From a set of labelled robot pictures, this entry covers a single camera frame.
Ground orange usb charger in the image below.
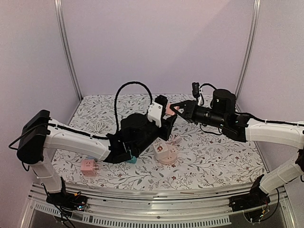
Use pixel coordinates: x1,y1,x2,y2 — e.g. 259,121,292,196
165,103,176,116

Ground teal power strip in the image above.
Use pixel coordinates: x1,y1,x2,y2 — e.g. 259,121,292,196
127,156,137,164

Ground white cube socket adapter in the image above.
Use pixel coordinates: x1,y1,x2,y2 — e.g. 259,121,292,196
152,142,169,160

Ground pink round power socket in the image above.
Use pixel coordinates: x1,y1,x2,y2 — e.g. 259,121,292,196
157,144,178,165

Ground pink cube socket adapter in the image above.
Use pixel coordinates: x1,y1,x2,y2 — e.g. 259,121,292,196
80,159,99,177

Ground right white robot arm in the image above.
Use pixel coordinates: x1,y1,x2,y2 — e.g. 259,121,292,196
170,89,304,207

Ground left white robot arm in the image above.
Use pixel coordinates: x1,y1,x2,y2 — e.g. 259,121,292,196
15,95,177,206

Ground floral patterned table mat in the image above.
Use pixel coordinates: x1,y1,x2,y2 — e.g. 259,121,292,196
47,94,266,190

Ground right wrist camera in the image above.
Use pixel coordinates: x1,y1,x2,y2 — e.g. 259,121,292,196
191,82,204,106

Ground pink coiled socket cable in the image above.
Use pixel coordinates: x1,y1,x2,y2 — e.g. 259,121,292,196
166,135,183,146

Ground white coiled strip cable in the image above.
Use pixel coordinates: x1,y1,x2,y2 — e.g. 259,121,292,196
91,120,107,134

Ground aluminium front rail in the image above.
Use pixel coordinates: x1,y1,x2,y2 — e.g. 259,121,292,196
21,184,297,228

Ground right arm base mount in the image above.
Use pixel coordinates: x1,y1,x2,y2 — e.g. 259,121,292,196
228,174,270,212

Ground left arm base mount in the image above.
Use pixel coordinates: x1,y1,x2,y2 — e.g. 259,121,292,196
46,179,88,210

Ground right aluminium frame post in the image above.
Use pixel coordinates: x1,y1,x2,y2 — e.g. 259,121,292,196
235,0,261,99

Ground aluminium frame post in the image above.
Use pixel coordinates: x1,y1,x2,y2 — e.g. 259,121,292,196
235,0,261,99
54,0,83,102

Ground left aluminium frame post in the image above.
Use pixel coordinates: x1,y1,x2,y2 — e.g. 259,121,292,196
54,0,83,102

